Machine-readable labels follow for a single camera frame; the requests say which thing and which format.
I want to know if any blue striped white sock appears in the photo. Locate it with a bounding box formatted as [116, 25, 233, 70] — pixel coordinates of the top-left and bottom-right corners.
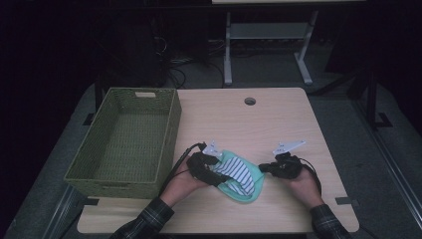
[212, 156, 256, 198]

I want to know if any bundle of floor cables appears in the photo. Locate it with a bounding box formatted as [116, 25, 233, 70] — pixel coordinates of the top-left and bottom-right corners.
[160, 54, 227, 90]

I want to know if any white metal frame table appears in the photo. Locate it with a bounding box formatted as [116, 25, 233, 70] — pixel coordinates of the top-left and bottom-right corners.
[211, 0, 366, 87]

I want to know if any mint green sock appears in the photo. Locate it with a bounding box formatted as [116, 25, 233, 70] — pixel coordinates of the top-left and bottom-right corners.
[213, 149, 267, 204]

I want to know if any black metal stand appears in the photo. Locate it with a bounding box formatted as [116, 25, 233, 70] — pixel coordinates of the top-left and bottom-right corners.
[346, 68, 393, 131]

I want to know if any right hand-held gripper black cable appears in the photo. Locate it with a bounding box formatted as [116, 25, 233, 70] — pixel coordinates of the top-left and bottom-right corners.
[298, 156, 323, 197]

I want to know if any left hand-held gripper black cable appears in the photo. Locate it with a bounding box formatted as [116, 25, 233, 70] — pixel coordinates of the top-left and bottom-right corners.
[158, 141, 208, 197]

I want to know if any grey tape piece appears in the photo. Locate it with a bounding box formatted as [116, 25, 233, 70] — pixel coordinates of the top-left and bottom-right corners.
[334, 196, 360, 206]

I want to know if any hand-held gripper black cable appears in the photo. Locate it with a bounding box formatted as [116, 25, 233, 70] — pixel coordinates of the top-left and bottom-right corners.
[158, 141, 208, 197]
[298, 156, 323, 197]

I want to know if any person's left hand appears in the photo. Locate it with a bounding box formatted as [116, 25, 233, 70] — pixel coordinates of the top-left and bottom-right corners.
[158, 162, 211, 209]

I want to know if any green woven basket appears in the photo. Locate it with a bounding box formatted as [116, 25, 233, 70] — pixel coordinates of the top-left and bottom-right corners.
[63, 87, 183, 200]

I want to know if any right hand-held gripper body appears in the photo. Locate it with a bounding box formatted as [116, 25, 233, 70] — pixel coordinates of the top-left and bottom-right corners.
[268, 139, 307, 180]

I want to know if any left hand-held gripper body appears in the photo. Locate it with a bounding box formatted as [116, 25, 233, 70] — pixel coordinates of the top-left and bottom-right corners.
[186, 138, 224, 187]

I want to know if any person's right hand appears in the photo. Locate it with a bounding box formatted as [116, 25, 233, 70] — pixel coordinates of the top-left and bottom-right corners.
[286, 165, 325, 210]

